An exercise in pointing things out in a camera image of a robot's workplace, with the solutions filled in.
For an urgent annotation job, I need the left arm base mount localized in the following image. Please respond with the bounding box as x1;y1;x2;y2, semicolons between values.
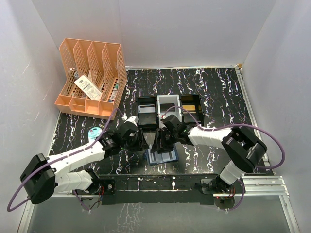
75;178;116;196

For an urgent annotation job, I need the round teal tape roll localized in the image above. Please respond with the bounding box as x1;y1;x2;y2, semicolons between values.
87;127;103;142

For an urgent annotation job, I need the black card in bin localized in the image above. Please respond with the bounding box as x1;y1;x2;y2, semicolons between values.
160;103;175;112

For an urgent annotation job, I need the black bin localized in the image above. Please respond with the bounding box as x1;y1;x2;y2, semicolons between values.
180;94;205;126
136;96;158;131

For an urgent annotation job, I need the black left bin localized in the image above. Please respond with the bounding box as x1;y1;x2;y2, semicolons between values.
136;96;158;131

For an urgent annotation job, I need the blue card holder wallet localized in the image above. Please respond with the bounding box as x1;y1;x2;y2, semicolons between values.
143;145;179;166

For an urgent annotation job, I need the white labelled paper packet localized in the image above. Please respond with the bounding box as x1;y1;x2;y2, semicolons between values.
74;75;102;101

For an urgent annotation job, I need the gold card in bin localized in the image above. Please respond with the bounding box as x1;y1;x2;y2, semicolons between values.
182;105;196;113

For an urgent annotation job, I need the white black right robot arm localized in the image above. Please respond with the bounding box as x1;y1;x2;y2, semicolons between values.
151;115;267;193

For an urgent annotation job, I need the orange plastic file organizer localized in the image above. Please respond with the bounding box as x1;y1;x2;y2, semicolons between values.
55;38;127;119

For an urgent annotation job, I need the black right bin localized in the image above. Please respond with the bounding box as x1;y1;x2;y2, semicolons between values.
180;94;205;126

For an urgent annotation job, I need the silver card in bin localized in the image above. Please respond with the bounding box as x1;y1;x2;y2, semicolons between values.
138;104;156;114

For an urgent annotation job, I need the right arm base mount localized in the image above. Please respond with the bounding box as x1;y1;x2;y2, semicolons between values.
194;178;245;194

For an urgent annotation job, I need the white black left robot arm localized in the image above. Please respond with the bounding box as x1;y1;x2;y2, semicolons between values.
20;116;149;204

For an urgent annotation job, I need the white middle bin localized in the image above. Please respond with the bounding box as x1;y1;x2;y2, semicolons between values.
156;95;182;128

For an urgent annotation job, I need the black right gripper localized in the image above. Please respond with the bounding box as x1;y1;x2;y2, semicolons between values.
152;128;178;153

